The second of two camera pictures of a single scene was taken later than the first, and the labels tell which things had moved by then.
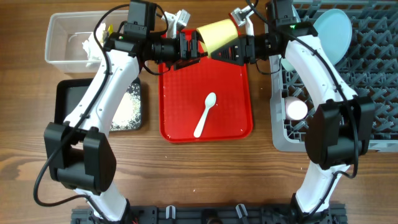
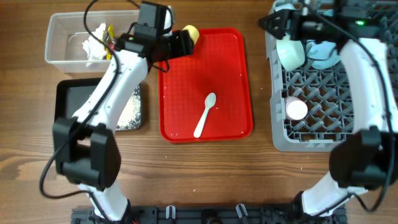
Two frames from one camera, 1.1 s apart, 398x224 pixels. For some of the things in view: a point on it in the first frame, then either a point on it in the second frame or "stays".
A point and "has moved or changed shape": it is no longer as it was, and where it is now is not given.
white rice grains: (128, 116) stays
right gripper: (242, 51) → (278, 24)
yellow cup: (216, 33) has moved or changed shape
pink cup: (296, 109) stays
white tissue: (92, 46) stays
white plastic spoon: (209, 102) stays
